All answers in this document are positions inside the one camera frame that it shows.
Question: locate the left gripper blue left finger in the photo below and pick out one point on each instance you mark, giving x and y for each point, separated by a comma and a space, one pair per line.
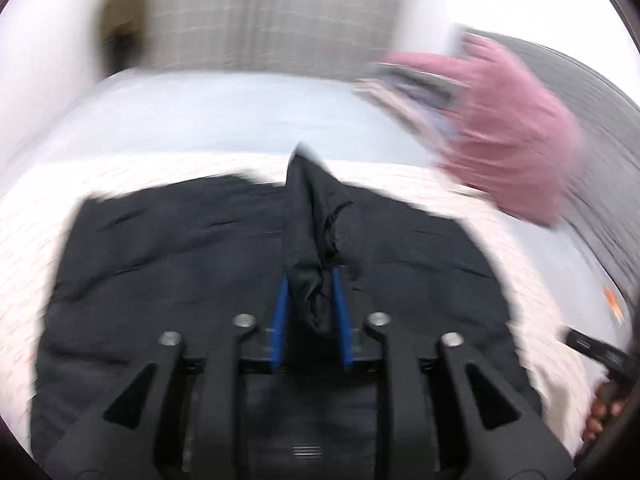
279, 324

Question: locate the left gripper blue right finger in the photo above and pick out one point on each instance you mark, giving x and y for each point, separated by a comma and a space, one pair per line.
342, 320

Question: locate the black puffer jacket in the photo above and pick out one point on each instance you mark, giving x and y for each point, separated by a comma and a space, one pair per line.
220, 328

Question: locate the folded clothes stack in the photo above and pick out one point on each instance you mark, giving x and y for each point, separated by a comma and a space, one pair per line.
421, 100

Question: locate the person right hand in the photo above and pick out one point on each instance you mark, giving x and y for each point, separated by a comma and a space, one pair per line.
602, 411

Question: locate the grey quilted headboard cushion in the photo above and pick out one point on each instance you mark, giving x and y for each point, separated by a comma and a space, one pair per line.
603, 198

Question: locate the pink velvet pillow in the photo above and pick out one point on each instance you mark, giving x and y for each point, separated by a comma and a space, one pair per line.
516, 140

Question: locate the white cherry print bedsheet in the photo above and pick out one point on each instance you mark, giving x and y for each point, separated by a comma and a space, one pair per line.
136, 130

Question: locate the grey dotted curtain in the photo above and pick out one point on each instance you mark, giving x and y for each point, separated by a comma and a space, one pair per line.
332, 39

